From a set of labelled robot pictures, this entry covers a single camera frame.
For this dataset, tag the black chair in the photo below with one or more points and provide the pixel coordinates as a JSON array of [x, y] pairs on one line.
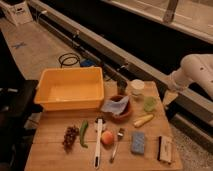
[[16, 105]]

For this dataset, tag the dark grape bunch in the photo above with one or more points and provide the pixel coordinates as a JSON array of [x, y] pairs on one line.
[[70, 135]]

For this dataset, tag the metal fork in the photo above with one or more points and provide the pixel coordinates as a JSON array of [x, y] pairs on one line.
[[120, 135]]

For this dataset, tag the blue object on floor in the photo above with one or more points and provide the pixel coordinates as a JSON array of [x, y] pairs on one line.
[[87, 63]]

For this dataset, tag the peach fruit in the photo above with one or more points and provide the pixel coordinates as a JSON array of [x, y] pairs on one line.
[[107, 138]]

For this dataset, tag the black white eraser block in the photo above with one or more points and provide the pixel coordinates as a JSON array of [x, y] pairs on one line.
[[165, 149]]

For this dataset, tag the blue sponge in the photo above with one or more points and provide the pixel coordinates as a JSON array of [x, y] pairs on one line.
[[138, 143]]

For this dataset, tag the blue grey cloth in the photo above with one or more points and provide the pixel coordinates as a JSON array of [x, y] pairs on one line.
[[115, 105]]

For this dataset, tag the dark metal cup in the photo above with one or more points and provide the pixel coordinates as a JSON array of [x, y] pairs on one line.
[[121, 87]]

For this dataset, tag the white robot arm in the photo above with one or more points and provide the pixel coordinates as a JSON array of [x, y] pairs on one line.
[[194, 68]]

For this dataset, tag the green pepper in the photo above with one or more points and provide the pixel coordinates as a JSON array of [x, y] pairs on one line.
[[82, 132]]

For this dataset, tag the brown clay bowl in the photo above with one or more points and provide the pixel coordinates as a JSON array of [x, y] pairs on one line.
[[124, 116]]

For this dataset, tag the yellow plastic bin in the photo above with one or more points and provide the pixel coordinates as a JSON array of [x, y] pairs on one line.
[[70, 88]]

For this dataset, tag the white paper cup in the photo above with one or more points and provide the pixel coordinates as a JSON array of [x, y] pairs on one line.
[[137, 86]]

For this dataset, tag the white cardboard box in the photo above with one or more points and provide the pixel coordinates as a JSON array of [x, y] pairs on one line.
[[17, 14]]

